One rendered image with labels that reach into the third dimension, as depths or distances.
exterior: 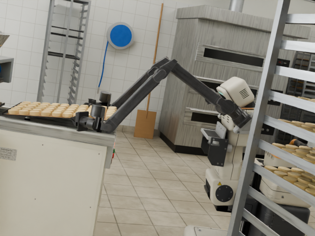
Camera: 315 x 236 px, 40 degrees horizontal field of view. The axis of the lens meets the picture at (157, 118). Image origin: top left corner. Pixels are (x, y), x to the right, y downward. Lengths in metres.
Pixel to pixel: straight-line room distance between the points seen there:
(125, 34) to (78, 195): 4.30
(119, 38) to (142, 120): 1.27
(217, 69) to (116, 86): 1.64
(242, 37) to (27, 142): 4.19
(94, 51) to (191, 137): 1.93
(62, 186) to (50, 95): 4.25
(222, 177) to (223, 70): 3.62
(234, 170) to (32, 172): 1.12
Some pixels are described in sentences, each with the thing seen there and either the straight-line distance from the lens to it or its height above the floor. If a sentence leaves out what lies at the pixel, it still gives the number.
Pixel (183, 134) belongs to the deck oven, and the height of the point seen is 0.28.
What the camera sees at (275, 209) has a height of 0.96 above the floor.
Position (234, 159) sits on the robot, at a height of 0.85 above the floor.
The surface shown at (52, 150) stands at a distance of 2.41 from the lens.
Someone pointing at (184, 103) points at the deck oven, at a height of 0.70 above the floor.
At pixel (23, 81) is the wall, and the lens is 6.61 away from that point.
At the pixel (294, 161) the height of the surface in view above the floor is 1.14.
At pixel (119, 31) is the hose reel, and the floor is 1.51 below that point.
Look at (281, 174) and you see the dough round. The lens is 1.58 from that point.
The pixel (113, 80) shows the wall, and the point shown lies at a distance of 6.66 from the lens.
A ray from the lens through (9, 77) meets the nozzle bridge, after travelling 2.90.
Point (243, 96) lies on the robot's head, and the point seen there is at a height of 1.23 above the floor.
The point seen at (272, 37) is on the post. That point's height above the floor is 1.52.
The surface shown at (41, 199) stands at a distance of 2.51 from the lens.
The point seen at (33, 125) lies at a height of 0.89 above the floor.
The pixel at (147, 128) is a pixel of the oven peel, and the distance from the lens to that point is 6.60.
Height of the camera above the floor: 1.43
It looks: 10 degrees down
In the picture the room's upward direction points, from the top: 10 degrees clockwise
